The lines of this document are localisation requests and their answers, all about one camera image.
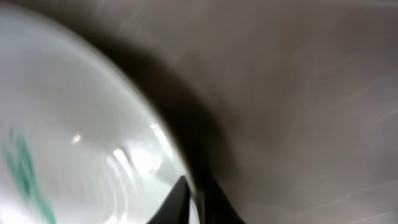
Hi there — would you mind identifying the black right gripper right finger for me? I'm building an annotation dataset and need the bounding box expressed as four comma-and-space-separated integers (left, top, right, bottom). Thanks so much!
204, 177, 244, 224

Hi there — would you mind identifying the large dark serving tray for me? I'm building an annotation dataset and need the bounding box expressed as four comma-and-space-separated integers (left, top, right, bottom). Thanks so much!
37, 0, 397, 223

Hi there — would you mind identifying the white plate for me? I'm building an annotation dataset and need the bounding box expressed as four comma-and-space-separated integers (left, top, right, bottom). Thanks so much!
1, 3, 201, 223

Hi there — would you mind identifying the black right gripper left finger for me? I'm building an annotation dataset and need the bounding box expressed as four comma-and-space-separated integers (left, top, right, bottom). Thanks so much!
148, 176, 190, 224

